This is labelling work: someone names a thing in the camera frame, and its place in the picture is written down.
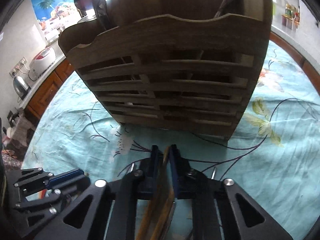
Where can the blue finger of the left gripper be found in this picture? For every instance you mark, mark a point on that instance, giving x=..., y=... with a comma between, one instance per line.
x=31, y=217
x=33, y=180

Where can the white red rice cooker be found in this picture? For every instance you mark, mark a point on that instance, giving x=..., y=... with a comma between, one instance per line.
x=41, y=62

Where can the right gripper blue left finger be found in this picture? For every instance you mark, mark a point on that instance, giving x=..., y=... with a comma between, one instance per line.
x=107, y=210

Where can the wooden chopstick red tip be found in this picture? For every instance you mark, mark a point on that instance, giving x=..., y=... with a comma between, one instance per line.
x=154, y=206
x=164, y=218

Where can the lower wooden cabinets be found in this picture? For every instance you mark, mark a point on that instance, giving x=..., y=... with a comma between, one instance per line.
x=47, y=86

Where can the fruit poster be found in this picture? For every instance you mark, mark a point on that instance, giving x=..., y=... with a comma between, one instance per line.
x=54, y=16

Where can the wooden utensil holder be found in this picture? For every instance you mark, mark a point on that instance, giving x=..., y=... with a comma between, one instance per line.
x=170, y=64

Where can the wall power socket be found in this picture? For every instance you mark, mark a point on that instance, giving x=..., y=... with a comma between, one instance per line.
x=18, y=68

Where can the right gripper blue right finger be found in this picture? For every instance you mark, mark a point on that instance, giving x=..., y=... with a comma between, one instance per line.
x=220, y=209

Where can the spice jar set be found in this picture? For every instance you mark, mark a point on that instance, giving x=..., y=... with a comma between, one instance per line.
x=291, y=17

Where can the steel fork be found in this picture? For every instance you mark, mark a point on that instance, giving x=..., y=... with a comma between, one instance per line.
x=102, y=16

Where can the teal floral tablecloth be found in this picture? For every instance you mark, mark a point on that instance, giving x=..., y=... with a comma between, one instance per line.
x=273, y=153

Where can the steel electric kettle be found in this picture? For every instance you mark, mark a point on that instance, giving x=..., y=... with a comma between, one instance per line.
x=21, y=87

